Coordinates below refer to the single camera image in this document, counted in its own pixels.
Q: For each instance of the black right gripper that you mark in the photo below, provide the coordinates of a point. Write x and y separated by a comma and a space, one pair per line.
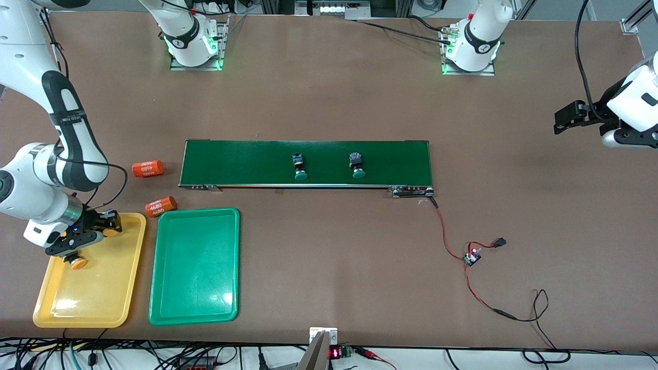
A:
92, 221

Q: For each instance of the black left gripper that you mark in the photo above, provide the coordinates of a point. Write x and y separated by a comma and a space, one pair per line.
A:
605, 106

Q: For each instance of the yellow mushroom push button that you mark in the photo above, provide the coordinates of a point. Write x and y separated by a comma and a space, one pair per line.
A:
110, 233
78, 263

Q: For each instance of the orange cylinder white 4680 print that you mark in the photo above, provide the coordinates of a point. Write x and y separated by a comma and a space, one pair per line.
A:
148, 168
161, 206

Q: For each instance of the green mushroom push button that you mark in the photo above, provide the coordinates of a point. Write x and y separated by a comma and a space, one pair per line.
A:
357, 167
299, 168

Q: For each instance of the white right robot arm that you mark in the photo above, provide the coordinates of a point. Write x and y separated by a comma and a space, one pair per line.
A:
20, 51

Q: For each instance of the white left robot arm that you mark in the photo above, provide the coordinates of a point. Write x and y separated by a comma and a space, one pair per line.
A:
478, 46

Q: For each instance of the yellow plastic tray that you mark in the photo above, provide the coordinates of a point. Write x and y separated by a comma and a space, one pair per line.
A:
97, 293

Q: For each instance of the green plastic tray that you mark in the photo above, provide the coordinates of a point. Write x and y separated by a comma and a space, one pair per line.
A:
195, 267

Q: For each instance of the green conveyor belt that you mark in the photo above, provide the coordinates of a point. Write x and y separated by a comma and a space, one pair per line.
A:
236, 162

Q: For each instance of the red lead with black plug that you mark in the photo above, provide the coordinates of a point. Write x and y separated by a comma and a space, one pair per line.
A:
499, 242

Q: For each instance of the black power strip red switches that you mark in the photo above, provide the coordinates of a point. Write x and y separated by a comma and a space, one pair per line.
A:
198, 364

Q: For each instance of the small controller circuit board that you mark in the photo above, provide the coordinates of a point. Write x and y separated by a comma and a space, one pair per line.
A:
472, 257

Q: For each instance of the white light unit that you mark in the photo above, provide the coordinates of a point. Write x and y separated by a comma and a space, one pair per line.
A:
331, 8

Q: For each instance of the module with red digits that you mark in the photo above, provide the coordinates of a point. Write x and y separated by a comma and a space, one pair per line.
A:
339, 353

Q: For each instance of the red black clip lead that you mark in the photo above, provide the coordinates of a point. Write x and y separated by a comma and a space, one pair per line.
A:
372, 354

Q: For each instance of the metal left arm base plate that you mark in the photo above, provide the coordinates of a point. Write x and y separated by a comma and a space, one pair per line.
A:
488, 72

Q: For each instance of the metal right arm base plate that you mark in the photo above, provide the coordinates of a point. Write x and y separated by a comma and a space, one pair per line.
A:
177, 67

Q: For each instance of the grey metal camera bracket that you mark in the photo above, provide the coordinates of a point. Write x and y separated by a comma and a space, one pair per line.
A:
316, 354

